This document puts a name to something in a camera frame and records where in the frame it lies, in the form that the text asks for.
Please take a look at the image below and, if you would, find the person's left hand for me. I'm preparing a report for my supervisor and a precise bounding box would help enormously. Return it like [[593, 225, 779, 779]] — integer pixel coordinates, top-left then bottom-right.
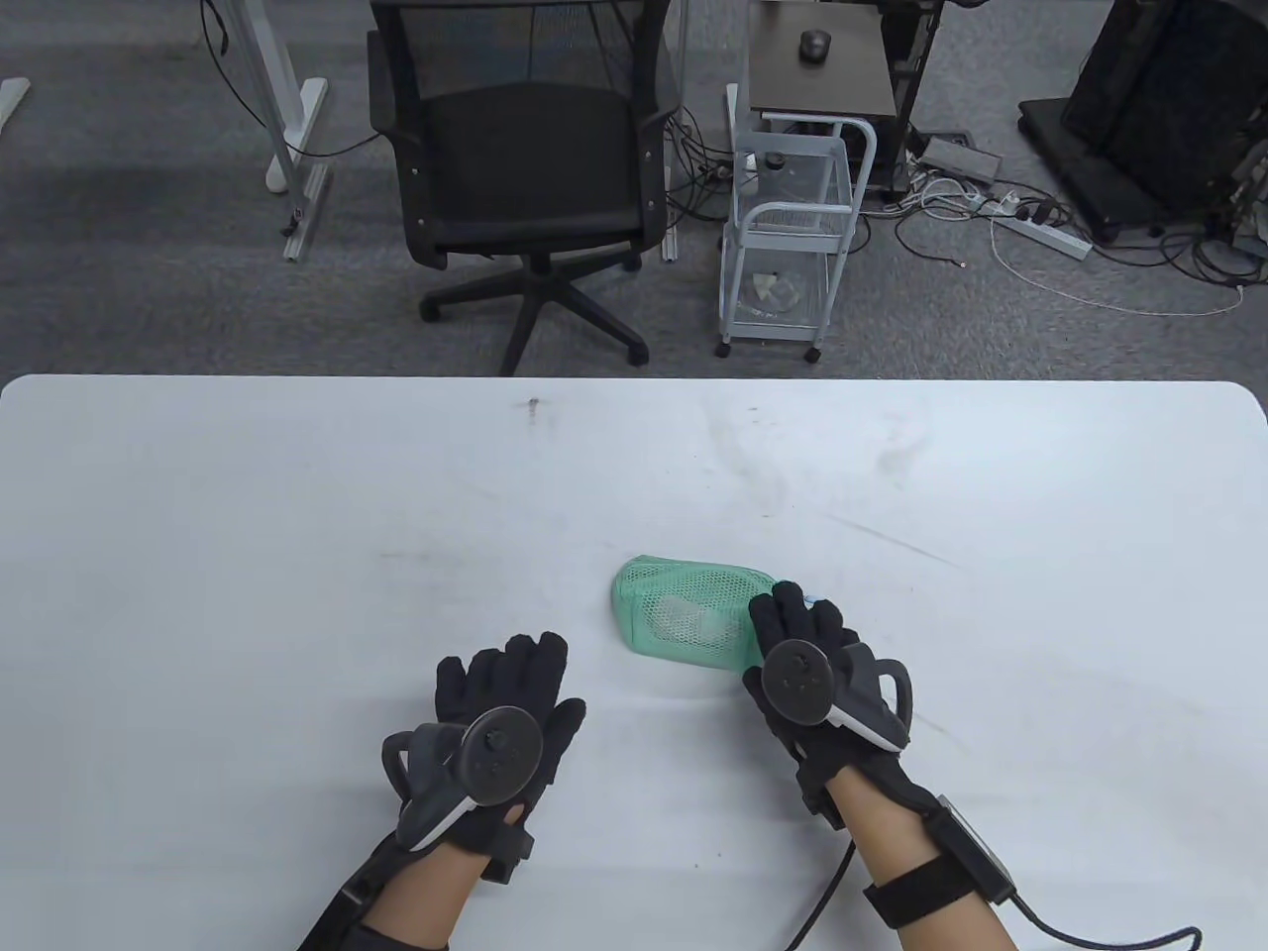
[[433, 631, 587, 883]]

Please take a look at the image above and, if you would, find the person's right hand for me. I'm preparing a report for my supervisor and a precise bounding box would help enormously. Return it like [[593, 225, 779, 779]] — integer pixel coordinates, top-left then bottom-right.
[[743, 581, 937, 828]]

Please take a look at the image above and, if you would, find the green mesh toiletry bag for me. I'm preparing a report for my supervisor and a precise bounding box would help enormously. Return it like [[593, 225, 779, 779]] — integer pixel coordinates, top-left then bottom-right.
[[608, 556, 793, 675]]

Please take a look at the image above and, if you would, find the person's right forearm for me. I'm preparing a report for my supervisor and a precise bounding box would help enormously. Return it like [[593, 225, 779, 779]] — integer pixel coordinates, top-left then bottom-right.
[[827, 763, 1021, 951]]

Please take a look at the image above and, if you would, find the person's left forearm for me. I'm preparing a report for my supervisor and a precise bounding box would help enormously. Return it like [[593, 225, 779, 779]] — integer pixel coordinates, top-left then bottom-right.
[[297, 832, 486, 951]]

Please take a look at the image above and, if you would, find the dark grey hand controller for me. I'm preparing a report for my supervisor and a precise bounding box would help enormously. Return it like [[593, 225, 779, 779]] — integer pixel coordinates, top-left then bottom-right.
[[382, 706, 544, 851], [760, 639, 913, 754]]

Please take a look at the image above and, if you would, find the black wrist sensor box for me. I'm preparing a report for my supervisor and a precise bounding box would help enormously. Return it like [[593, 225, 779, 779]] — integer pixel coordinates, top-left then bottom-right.
[[297, 832, 397, 951], [931, 797, 1018, 904]]

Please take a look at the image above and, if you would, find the crumpled clear plastic wrap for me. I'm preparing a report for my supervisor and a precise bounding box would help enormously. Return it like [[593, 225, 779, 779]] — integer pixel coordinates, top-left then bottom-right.
[[750, 272, 809, 318]]

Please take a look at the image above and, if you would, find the white power strip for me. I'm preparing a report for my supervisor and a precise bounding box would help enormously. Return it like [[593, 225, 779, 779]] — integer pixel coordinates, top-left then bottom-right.
[[976, 191, 1095, 262]]

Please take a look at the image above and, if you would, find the grey power adapter box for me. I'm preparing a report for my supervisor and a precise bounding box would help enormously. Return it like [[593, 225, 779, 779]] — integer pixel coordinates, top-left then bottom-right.
[[917, 135, 1002, 185]]

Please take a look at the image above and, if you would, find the black mesh office chair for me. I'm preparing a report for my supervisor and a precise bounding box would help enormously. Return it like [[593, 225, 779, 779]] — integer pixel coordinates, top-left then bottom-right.
[[367, 0, 687, 377]]

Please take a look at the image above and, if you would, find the dark brown side table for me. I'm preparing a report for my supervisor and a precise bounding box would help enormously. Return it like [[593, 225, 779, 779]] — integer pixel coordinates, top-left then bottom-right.
[[745, 0, 900, 122]]

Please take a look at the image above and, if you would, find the white desk leg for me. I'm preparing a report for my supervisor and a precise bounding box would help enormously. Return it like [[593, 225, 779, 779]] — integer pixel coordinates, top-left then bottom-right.
[[213, 0, 330, 194]]

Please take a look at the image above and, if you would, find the black glove cable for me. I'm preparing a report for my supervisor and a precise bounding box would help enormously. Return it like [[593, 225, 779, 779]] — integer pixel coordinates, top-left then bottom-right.
[[791, 840, 858, 951]]

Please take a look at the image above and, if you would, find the black wrist strap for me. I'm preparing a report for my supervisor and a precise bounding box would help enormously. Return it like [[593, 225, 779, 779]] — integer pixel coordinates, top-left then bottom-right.
[[864, 852, 992, 927]]

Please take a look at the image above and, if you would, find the white wire trolley cart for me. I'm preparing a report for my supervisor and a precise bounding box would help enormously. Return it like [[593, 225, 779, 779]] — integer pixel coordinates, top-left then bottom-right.
[[717, 111, 879, 364]]

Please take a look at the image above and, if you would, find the aluminium rail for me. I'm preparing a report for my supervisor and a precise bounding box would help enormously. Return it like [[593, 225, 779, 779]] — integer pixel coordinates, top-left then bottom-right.
[[282, 161, 334, 264], [661, 163, 686, 264]]

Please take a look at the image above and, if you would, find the black sensor cable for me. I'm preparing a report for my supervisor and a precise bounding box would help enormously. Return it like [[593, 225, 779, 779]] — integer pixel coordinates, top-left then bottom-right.
[[1008, 892, 1203, 951]]

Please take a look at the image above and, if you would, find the white floor cable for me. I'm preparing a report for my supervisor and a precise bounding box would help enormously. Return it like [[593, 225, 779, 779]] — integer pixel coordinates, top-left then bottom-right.
[[991, 211, 1246, 318]]

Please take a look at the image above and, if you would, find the tangle of black cables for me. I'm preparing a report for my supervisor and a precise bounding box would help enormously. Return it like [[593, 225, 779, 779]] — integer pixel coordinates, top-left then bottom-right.
[[666, 99, 742, 224]]

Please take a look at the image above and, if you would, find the bundle of black floor cables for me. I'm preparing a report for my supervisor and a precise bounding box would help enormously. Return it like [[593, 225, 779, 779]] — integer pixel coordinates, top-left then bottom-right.
[[1090, 198, 1268, 290]]

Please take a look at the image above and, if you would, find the black desk cable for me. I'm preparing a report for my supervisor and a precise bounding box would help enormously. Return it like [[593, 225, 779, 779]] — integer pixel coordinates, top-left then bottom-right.
[[198, 0, 385, 159]]

